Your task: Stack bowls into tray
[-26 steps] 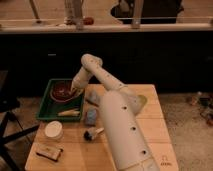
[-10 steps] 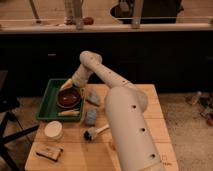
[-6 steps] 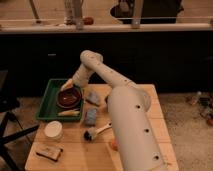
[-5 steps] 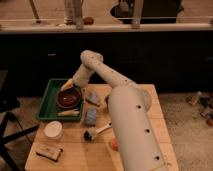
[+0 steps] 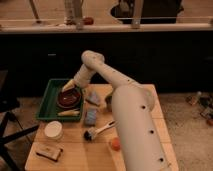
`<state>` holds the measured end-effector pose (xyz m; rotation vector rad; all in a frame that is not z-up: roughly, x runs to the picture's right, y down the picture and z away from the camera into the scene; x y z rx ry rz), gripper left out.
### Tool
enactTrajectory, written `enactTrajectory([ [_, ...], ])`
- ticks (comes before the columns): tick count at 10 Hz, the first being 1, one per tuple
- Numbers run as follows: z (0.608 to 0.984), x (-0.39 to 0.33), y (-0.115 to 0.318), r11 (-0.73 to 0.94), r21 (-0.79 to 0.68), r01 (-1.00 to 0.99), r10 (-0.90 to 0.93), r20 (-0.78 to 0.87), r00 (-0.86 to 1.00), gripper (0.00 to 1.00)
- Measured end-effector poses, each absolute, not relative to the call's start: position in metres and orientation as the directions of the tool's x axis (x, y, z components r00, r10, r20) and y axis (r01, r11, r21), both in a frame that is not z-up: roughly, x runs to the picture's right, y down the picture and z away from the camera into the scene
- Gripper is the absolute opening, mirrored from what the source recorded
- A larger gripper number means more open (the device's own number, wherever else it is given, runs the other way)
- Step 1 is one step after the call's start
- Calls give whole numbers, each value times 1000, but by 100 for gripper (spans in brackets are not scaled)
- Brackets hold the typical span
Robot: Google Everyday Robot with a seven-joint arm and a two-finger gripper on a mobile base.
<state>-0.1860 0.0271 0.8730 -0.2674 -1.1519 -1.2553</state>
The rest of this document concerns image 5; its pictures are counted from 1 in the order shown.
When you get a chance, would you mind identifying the dark red bowl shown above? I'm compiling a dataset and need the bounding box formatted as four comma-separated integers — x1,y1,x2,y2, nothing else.
57,88,82,109

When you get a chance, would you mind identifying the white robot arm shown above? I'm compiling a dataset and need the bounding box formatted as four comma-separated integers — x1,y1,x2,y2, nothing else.
62,50,171,171

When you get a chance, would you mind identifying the green plastic tray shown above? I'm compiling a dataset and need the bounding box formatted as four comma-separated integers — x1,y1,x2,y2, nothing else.
36,79,84,122

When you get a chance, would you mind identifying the grey triangular cloth piece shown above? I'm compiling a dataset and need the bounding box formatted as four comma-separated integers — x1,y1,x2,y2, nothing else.
86,91,100,106

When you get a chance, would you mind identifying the pale corn cob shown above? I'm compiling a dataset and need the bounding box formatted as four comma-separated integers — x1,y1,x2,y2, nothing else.
57,110,80,117

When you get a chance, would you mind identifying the blue sponge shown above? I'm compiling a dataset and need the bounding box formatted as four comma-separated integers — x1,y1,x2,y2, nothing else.
84,108,97,126

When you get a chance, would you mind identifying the metal cup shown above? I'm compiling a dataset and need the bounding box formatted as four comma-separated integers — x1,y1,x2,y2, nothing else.
105,94,112,112

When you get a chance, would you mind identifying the white round lidded container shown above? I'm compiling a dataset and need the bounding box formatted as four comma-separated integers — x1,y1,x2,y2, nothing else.
44,121,63,140

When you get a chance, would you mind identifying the red object on shelf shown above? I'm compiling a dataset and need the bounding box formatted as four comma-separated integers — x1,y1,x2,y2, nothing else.
83,17,94,25

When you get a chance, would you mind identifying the wooden block with label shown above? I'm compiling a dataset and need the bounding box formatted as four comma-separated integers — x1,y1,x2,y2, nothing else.
35,144,63,162

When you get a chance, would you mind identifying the orange fruit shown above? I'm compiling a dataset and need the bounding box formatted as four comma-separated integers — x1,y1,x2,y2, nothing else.
110,137,121,151

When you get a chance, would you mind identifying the black chair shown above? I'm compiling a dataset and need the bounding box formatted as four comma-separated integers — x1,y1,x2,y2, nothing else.
0,69,40,171

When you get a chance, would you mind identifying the white handled brush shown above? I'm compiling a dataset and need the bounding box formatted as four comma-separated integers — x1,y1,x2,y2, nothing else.
83,121,115,141

